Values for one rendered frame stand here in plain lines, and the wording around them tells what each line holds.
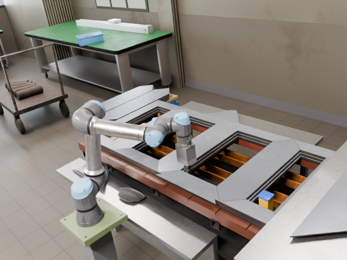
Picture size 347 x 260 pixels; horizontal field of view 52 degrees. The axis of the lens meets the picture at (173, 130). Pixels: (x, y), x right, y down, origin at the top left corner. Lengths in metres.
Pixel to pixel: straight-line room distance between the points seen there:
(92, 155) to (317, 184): 1.13
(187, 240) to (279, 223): 0.62
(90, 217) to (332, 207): 1.22
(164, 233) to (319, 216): 0.84
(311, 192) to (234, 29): 3.45
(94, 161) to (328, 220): 1.21
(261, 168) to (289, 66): 2.56
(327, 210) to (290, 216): 0.13
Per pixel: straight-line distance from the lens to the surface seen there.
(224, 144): 2.34
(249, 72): 4.82
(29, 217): 3.54
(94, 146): 1.97
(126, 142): 2.45
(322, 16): 4.18
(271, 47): 4.54
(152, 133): 1.64
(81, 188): 1.98
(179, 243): 1.90
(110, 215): 2.11
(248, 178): 1.98
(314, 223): 1.43
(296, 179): 2.29
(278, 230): 1.42
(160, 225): 2.02
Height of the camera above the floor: 2.03
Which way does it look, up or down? 28 degrees down
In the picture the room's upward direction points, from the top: 7 degrees counter-clockwise
